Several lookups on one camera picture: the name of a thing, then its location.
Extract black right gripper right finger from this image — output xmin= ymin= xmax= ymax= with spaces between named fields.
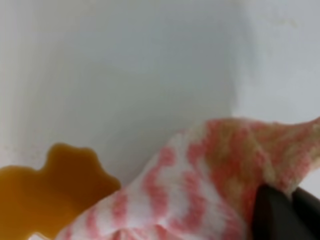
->
xmin=292 ymin=187 xmax=320 ymax=240

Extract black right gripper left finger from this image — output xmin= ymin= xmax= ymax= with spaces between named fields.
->
xmin=252 ymin=185 xmax=313 ymax=240

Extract pink white checked rag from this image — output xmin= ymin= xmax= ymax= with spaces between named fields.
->
xmin=57 ymin=118 xmax=320 ymax=240

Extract brown coffee stain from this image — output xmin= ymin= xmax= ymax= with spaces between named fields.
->
xmin=0 ymin=143 xmax=121 ymax=240

